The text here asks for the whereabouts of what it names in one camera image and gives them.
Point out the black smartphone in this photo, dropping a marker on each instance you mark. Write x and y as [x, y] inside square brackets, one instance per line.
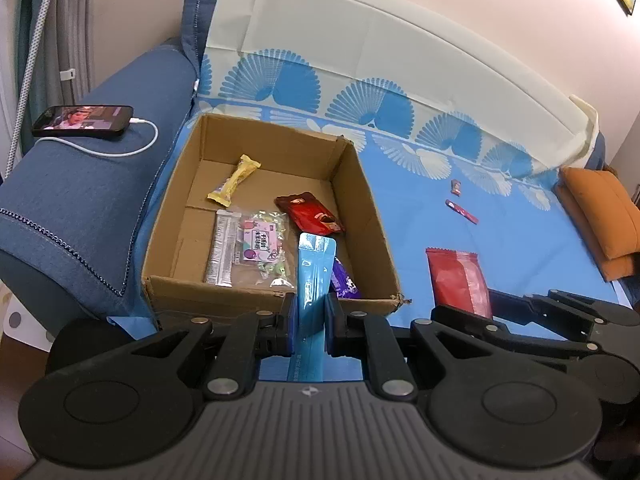
[102, 121]

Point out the braided white pole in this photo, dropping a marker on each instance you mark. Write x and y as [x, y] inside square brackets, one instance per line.
[22, 101]

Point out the pink candy bag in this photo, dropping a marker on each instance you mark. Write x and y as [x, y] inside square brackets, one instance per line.
[266, 252]

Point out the light blue snack stick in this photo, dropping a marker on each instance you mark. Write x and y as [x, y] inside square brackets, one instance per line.
[315, 263]

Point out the yellow snack bar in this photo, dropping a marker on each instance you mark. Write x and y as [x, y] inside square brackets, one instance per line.
[243, 169]

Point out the orange cushion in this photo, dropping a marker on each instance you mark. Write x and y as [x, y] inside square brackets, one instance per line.
[605, 217]

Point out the silver snack bar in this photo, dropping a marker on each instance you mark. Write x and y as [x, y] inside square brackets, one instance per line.
[222, 255]

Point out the blue white patterned cover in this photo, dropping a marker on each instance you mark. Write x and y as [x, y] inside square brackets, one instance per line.
[425, 102]

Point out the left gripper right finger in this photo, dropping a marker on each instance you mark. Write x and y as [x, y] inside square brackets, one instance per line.
[369, 339]

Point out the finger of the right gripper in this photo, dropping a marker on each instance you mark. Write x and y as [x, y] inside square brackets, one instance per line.
[570, 316]
[497, 334]

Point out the blue sofa armrest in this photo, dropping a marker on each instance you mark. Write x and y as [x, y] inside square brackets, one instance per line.
[76, 219]

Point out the purple chocolate bar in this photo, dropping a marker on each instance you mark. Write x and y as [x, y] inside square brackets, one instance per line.
[342, 282]

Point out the brown cardboard box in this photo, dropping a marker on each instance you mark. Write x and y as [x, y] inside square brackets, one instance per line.
[291, 162]

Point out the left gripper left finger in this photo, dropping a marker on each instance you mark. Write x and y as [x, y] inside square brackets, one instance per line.
[242, 345]

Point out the large red snack packet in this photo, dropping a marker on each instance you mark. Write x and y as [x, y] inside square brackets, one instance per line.
[458, 282]

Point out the red stick snack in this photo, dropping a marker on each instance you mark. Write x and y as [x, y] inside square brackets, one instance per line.
[463, 213]

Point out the grey curtain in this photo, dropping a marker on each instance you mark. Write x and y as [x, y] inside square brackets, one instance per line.
[63, 71]

